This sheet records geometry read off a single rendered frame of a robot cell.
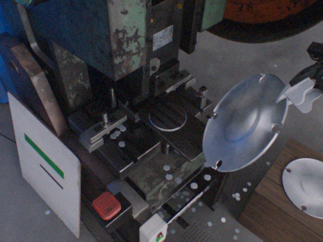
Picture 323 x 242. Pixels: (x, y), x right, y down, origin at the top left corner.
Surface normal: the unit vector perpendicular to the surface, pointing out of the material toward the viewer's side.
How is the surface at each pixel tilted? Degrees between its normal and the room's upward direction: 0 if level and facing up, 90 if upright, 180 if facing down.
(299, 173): 0
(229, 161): 56
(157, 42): 90
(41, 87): 74
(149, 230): 0
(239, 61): 0
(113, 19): 90
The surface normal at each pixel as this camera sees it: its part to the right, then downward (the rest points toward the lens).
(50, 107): 0.67, 0.38
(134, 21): 0.68, 0.58
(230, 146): -0.80, -0.47
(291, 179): 0.04, -0.63
